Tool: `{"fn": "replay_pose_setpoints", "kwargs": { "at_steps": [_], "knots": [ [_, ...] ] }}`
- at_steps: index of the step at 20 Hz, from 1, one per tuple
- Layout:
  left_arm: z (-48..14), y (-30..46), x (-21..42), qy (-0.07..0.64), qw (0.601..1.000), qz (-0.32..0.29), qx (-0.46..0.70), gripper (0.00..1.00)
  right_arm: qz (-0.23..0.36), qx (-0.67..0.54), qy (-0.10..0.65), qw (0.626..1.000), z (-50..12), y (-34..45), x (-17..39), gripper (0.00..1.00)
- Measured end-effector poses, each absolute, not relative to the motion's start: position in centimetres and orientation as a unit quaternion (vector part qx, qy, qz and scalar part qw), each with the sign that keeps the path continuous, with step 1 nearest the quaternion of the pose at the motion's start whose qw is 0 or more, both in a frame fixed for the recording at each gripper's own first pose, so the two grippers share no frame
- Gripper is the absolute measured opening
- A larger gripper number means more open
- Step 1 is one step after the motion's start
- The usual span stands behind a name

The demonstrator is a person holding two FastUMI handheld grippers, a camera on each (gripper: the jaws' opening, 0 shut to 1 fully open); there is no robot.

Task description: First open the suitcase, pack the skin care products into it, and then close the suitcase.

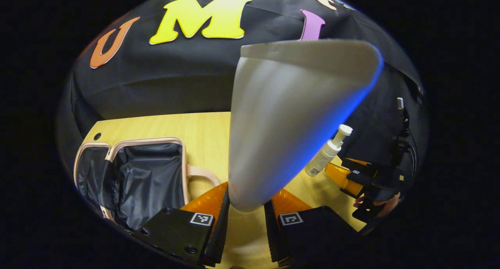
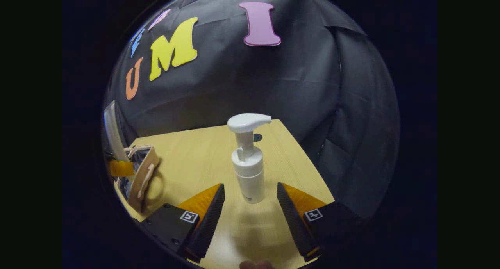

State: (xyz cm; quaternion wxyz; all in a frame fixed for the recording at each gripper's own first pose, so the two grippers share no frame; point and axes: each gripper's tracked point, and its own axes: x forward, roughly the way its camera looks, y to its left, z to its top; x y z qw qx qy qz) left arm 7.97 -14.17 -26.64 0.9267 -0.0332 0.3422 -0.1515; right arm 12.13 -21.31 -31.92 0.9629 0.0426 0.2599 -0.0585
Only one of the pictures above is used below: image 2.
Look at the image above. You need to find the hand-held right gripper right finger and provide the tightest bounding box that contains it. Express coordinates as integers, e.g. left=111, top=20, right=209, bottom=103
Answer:
left=277, top=182, right=366, bottom=262

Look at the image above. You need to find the pink suitcase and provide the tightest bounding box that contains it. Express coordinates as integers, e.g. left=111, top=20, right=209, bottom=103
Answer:
left=114, top=144, right=165, bottom=215

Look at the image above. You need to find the white pump bottle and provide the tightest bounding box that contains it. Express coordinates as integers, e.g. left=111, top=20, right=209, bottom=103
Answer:
left=227, top=113, right=272, bottom=204

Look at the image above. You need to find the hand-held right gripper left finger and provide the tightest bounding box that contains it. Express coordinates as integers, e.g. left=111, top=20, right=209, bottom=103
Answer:
left=139, top=183, right=226, bottom=264

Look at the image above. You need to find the black backdrop cloth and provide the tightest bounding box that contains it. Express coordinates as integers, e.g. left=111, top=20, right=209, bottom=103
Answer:
left=102, top=0, right=401, bottom=223

